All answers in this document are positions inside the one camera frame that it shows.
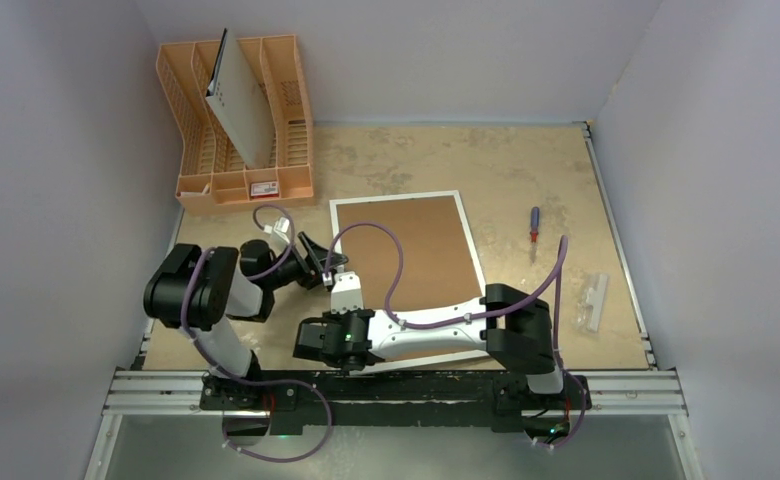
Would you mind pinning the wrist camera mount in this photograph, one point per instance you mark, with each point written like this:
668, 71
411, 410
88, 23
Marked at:
279, 233
346, 293

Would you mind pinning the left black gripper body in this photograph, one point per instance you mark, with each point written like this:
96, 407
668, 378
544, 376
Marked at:
293, 268

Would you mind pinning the clear plastic screwdriver packaging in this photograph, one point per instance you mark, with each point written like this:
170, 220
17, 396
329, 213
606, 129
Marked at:
594, 301

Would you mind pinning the orange plastic file organizer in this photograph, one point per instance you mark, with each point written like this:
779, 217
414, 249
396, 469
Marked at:
213, 177

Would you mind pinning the white board in organizer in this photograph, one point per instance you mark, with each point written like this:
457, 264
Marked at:
240, 105

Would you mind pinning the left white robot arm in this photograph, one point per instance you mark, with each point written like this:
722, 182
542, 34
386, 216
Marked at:
200, 292

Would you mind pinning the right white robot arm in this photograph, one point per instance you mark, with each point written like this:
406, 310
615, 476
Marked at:
513, 329

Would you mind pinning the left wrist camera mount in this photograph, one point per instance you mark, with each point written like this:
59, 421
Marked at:
279, 233

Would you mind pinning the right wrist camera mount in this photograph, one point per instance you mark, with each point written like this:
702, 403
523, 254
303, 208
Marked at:
346, 293

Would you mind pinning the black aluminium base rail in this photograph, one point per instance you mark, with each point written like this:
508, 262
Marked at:
490, 399

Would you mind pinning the small red white box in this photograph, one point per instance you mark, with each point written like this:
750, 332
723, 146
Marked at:
264, 190

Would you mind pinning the white picture frame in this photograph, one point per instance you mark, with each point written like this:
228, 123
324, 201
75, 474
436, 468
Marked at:
411, 252

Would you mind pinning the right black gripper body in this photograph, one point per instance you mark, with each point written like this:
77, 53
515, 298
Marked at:
312, 340

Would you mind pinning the blue handled screwdriver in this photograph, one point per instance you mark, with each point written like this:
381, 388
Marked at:
534, 231

